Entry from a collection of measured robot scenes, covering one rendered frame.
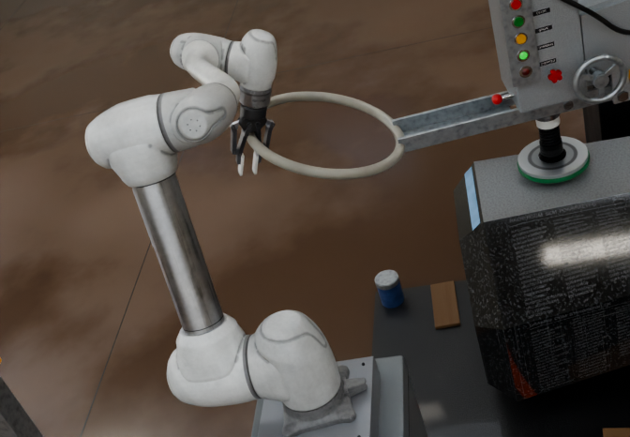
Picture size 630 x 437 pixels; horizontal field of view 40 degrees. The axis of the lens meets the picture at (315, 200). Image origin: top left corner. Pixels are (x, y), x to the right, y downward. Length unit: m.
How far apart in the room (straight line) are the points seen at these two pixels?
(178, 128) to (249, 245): 2.47
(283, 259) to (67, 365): 1.09
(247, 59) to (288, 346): 0.81
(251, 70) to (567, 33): 0.86
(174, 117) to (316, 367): 0.65
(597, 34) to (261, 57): 0.92
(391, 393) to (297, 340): 0.38
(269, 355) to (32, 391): 2.22
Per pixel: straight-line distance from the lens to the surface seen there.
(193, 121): 1.77
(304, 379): 1.99
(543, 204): 2.67
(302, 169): 2.36
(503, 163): 2.87
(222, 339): 2.00
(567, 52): 2.48
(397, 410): 2.18
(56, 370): 4.08
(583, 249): 2.65
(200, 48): 2.33
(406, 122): 2.64
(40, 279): 4.69
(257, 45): 2.32
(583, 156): 2.75
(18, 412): 2.64
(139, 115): 1.84
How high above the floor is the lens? 2.45
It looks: 34 degrees down
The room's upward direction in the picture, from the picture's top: 19 degrees counter-clockwise
